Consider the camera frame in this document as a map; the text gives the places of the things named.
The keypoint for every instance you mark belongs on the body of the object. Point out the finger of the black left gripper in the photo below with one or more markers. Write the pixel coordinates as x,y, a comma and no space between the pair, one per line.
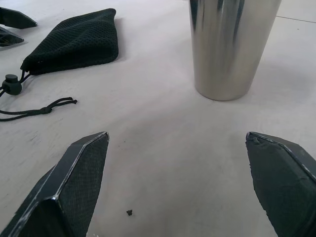
17,18
10,39

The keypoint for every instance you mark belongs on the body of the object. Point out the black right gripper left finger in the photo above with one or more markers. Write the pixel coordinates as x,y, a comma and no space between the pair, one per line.
74,180

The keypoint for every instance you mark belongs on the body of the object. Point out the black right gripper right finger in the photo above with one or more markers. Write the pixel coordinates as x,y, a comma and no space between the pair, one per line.
281,182

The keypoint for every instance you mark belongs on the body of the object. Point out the small black debris crumb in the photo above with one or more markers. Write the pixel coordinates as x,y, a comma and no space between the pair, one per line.
129,212

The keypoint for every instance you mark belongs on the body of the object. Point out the stainless steel cup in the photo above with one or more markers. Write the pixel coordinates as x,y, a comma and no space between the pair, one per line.
228,49

